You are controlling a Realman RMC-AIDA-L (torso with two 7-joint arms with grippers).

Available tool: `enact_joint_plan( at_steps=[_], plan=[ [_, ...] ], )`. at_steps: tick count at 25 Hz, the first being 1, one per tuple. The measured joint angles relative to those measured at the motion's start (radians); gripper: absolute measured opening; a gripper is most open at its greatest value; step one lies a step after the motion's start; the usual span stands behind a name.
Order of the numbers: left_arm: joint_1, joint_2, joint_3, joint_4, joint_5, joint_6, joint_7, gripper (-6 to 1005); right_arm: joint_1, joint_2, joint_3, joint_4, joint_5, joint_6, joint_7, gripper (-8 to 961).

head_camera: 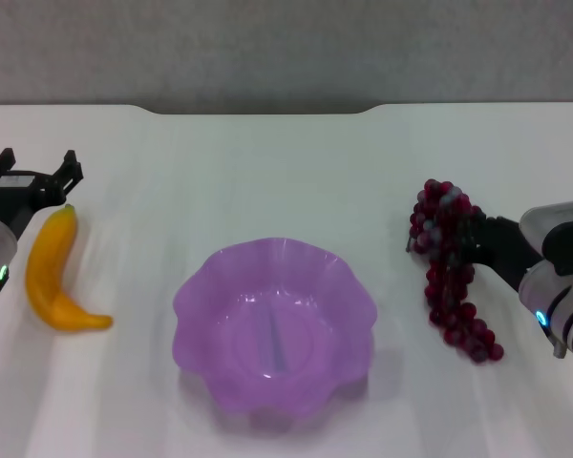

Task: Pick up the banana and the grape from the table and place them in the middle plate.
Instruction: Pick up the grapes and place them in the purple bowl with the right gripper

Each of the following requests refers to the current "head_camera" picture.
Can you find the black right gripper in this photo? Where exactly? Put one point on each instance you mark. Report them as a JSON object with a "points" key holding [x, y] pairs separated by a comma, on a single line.
{"points": [[506, 248]]}

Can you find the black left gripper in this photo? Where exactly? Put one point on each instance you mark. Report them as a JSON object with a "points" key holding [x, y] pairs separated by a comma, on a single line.
{"points": [[9, 200]]}

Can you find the dark red grape bunch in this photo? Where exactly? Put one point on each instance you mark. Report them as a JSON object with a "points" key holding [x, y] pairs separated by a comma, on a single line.
{"points": [[444, 286]]}

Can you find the yellow banana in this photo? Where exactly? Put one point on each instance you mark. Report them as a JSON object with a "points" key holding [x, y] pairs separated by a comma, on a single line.
{"points": [[48, 267]]}

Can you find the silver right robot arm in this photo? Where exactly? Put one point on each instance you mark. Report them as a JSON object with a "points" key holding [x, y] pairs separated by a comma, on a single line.
{"points": [[568, 315]]}

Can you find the purple wavy plastic bowl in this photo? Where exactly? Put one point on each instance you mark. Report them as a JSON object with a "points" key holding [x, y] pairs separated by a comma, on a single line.
{"points": [[248, 296]]}

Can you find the right wrist camera housing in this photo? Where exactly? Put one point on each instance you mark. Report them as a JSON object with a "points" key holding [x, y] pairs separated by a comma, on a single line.
{"points": [[568, 238]]}

